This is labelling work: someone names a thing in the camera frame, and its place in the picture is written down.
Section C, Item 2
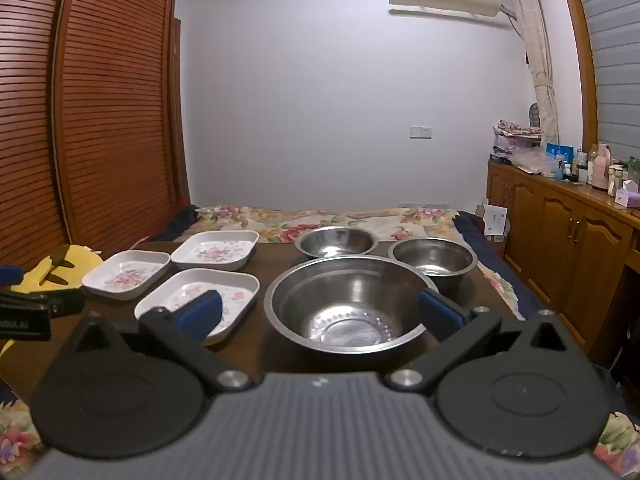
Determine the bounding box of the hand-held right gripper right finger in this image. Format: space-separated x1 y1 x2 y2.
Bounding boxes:
382 287 568 395

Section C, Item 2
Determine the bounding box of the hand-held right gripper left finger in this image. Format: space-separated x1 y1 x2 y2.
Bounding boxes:
74 290 255 393

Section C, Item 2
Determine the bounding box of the deep small steel bowl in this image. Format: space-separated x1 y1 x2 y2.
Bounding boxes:
387 237 477 293

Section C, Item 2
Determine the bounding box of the large steel bowl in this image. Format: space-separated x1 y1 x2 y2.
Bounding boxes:
264 255 441 358

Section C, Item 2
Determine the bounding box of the shallow steel bowl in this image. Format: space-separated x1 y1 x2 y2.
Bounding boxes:
294 226 379 261

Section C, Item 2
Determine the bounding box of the yellow plush toy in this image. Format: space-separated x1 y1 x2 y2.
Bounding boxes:
0 244 104 361

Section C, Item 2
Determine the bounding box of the navy cloth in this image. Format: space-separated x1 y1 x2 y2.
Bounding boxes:
451 210 523 286

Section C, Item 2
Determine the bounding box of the white paper bag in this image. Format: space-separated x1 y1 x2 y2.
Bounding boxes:
481 202 509 239

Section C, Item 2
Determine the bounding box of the wooden cabinet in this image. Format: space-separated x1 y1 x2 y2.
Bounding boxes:
486 157 640 363

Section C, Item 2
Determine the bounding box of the clear plastic bag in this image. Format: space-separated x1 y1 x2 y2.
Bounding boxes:
509 149 557 177

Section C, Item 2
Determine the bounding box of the clear plastic storage box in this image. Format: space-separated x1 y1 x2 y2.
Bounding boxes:
492 132 542 155

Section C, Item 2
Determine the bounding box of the wooden louvered wardrobe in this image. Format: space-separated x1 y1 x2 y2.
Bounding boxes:
0 0 191 281

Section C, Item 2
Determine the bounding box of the pile of folded cloths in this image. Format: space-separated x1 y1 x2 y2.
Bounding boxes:
492 118 544 137

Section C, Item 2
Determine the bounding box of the blue box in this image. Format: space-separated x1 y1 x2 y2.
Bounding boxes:
545 142 576 162

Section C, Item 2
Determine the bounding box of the pink bottle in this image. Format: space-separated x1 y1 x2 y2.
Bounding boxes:
589 143 615 190

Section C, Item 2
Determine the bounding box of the pink tissue box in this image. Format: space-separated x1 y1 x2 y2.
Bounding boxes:
615 180 640 209

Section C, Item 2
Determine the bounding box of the cream curtain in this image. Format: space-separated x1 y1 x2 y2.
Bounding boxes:
501 0 561 147

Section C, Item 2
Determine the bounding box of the grey window blind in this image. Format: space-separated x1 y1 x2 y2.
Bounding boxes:
570 0 640 162

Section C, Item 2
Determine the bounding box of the wooden window frame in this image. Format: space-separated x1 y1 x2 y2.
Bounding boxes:
554 0 599 153

